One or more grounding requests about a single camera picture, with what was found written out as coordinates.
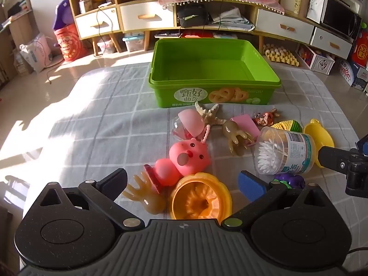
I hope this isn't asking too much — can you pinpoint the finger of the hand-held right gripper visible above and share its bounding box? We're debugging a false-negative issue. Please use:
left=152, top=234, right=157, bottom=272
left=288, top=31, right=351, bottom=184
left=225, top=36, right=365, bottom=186
left=318, top=146, right=354, bottom=176
left=356, top=134, right=368, bottom=157

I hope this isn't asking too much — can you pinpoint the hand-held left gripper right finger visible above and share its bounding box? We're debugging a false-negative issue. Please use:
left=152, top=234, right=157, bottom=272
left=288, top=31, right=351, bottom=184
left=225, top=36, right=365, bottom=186
left=220, top=170, right=335, bottom=231

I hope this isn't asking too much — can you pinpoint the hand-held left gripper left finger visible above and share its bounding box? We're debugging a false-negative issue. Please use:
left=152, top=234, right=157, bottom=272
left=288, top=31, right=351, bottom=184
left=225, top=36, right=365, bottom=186
left=39, top=168, right=146, bottom=232

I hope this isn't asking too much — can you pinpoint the yellow plastic dish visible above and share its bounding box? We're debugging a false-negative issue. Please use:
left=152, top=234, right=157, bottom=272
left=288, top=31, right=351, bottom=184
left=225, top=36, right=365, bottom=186
left=303, top=119, right=335, bottom=169

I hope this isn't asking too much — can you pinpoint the red plastic toy piece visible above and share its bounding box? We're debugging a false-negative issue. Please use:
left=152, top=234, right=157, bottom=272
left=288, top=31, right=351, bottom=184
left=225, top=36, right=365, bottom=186
left=144, top=164, right=162, bottom=194

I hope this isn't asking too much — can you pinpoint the amber rubber hand toy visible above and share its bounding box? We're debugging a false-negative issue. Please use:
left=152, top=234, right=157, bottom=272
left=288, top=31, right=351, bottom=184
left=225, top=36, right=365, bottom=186
left=122, top=171, right=167, bottom=215
left=222, top=120, right=255, bottom=156

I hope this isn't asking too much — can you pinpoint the purple toy grape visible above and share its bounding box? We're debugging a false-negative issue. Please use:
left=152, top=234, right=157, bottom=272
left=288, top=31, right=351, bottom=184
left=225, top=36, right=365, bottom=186
left=270, top=174, right=306, bottom=190

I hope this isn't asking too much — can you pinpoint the clear cotton swab jar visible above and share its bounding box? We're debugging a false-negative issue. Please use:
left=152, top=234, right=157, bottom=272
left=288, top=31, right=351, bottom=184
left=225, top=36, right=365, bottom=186
left=254, top=126, right=317, bottom=176

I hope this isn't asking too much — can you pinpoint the orange plastic pumpkin toy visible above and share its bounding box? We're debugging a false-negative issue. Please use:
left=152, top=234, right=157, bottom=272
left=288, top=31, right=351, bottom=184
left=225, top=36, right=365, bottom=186
left=170, top=172, right=233, bottom=221

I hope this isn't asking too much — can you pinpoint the pink pig toy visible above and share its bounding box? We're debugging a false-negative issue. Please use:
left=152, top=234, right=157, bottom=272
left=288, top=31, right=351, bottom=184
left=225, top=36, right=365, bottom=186
left=155, top=125, right=214, bottom=187

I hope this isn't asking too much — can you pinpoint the pink and clear capsule toy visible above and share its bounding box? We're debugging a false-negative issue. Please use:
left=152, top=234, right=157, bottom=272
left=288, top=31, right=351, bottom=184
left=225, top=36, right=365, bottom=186
left=172, top=111, right=206, bottom=141

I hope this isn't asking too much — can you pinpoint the green plastic box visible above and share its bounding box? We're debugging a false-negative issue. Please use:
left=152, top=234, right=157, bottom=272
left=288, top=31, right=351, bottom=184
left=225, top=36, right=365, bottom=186
left=149, top=39, right=282, bottom=109

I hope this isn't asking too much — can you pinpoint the grey checked cloth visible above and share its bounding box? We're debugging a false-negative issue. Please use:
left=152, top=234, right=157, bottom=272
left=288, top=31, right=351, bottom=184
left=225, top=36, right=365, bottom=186
left=21, top=62, right=360, bottom=276

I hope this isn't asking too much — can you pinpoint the yellow toy corn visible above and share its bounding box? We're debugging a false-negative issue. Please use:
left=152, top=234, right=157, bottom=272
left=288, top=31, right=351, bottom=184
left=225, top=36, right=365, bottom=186
left=270, top=121, right=304, bottom=133

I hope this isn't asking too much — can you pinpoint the pink block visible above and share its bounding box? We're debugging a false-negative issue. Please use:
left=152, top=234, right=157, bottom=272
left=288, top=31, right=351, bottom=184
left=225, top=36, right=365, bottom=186
left=230, top=114, right=261, bottom=137

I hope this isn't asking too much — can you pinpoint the small cartoon figurine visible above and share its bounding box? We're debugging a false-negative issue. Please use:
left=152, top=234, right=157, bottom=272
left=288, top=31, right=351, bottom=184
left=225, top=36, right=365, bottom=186
left=253, top=108, right=279, bottom=127

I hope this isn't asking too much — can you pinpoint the white printed carton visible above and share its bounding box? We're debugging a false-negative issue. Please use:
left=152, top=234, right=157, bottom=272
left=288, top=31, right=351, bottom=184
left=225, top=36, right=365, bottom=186
left=336, top=60, right=357, bottom=86

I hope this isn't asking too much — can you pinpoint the pale starfish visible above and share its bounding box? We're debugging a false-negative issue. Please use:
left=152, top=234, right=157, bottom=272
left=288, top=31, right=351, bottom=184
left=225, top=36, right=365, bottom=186
left=195, top=102, right=227, bottom=126

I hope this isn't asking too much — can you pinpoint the red and white carton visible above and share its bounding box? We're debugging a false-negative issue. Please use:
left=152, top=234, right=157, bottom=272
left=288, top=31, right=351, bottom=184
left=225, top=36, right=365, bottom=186
left=297, top=44, right=335, bottom=76

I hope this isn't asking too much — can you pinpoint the white drawer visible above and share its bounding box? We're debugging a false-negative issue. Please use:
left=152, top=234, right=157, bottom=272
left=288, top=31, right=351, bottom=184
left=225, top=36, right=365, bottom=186
left=120, top=1, right=175, bottom=32
left=310, top=27, right=354, bottom=59
left=255, top=9, right=315, bottom=42
left=75, top=7, right=121, bottom=39

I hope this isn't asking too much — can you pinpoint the egg tray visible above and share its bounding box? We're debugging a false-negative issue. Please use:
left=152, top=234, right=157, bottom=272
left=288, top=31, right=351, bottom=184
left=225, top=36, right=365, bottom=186
left=264, top=44, right=299, bottom=66

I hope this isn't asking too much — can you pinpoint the black microwave oven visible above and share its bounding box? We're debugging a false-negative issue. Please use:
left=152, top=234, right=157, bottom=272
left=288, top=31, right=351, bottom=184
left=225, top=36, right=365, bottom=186
left=320, top=0, right=363, bottom=40

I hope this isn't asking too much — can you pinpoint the clear storage box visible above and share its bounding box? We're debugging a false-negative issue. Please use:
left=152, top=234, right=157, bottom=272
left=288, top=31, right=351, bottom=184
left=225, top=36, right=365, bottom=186
left=123, top=33, right=145, bottom=53
left=97, top=40, right=115, bottom=55

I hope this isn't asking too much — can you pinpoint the red printed bag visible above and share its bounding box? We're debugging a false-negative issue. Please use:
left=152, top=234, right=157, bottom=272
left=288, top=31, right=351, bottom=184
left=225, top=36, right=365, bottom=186
left=54, top=24, right=87, bottom=62

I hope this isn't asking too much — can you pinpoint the white plastic bag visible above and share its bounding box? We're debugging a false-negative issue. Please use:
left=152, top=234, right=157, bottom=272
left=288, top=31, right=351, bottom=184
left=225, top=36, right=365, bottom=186
left=20, top=33, right=52, bottom=73

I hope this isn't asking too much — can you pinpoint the pile of white papers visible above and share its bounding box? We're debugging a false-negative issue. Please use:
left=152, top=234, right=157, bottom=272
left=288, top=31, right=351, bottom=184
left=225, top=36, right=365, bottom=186
left=211, top=7, right=255, bottom=31

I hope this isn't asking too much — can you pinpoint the purple plastic chair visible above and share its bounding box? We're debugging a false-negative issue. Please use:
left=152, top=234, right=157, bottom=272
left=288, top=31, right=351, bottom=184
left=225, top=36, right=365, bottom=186
left=52, top=0, right=77, bottom=31

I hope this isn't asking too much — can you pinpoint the black bag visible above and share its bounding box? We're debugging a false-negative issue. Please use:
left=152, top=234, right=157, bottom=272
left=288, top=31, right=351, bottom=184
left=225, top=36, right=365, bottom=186
left=177, top=4, right=209, bottom=27

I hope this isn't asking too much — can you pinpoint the black cable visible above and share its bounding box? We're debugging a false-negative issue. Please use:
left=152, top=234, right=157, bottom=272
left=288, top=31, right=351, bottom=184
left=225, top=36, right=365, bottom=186
left=92, top=2, right=112, bottom=57

